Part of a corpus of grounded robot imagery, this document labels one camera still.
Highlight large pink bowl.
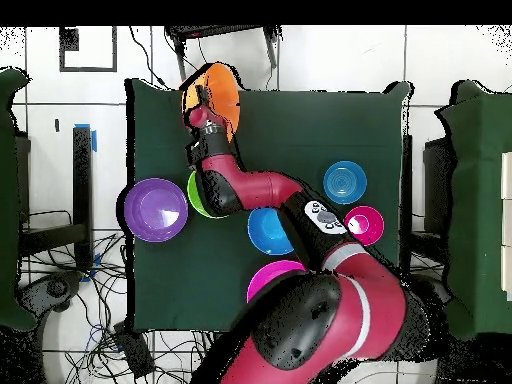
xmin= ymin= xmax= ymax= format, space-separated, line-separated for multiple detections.
xmin=246 ymin=259 xmax=307 ymax=303

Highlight black stool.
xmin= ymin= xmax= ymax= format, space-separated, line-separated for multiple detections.
xmin=164 ymin=25 xmax=284 ymax=84

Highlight blue tape strip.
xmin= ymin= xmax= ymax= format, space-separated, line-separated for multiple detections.
xmin=74 ymin=123 xmax=98 ymax=153

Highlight green clothed side table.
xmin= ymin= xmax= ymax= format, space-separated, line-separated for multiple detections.
xmin=0 ymin=66 xmax=38 ymax=332
xmin=434 ymin=78 xmax=512 ymax=342

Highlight green bowl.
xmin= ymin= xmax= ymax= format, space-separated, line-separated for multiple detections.
xmin=186 ymin=169 xmax=225 ymax=220

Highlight black bench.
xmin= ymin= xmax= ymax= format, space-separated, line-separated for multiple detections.
xmin=400 ymin=133 xmax=455 ymax=277
xmin=17 ymin=125 xmax=95 ymax=273

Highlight black square frame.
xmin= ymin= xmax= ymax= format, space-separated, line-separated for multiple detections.
xmin=58 ymin=25 xmax=119 ymax=74

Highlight large orange bowl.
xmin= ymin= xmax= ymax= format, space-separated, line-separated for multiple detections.
xmin=180 ymin=62 xmax=241 ymax=143

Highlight purple bowl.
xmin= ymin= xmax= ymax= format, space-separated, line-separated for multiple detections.
xmin=123 ymin=177 xmax=190 ymax=244

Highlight white drawer unit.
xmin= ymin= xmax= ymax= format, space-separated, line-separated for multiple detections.
xmin=500 ymin=151 xmax=512 ymax=301

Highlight black floor box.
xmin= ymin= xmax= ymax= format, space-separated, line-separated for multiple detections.
xmin=110 ymin=321 xmax=156 ymax=380

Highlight translucent blue bowl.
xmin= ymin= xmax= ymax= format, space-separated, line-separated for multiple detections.
xmin=322 ymin=160 xmax=368 ymax=206

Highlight small crimson bowl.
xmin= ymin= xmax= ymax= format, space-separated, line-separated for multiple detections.
xmin=343 ymin=205 xmax=386 ymax=247

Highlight dark green tablecloth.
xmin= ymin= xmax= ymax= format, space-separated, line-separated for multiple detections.
xmin=124 ymin=77 xmax=413 ymax=336

